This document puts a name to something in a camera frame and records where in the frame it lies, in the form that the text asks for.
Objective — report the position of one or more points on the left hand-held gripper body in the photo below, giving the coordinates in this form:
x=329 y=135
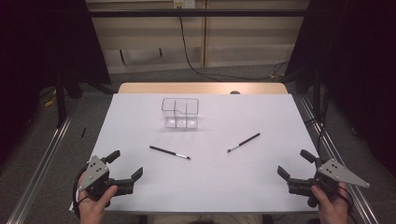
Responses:
x=93 y=172

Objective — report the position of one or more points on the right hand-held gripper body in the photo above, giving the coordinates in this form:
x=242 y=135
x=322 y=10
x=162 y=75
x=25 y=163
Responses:
x=339 y=174

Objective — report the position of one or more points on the black makeup brush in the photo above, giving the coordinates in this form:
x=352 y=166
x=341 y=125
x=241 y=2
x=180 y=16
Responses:
x=165 y=151
x=246 y=141

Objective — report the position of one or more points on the clear acrylic organizer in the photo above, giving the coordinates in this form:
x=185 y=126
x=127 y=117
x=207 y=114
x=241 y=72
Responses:
x=182 y=123

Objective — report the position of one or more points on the person's right hand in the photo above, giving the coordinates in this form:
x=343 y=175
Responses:
x=333 y=208

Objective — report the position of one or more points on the person's left hand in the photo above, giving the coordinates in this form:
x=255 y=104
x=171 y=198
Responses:
x=91 y=208

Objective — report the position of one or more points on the small black floor object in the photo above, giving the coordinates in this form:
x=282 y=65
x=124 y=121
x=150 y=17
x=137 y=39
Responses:
x=83 y=132

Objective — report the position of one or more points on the white table mat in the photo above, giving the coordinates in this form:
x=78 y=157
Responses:
x=218 y=183

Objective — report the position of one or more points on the dark curtain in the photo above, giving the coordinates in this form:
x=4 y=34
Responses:
x=358 y=77
x=37 y=62

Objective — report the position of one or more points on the dark round table grommet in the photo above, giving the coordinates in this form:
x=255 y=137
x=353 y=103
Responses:
x=235 y=92

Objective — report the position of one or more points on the wooden table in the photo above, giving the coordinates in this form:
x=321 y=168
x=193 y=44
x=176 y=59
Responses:
x=202 y=88

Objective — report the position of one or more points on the metal floor rail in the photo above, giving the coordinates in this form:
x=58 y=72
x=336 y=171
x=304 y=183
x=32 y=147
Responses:
x=330 y=146
x=40 y=170

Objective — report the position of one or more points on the black stand post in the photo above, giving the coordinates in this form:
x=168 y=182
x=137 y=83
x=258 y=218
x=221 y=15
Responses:
x=60 y=102

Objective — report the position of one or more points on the black horizontal frame bar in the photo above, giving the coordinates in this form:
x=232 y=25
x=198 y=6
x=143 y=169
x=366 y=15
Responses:
x=199 y=13

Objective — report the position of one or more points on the white wall socket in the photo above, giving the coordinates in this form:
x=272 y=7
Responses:
x=184 y=3

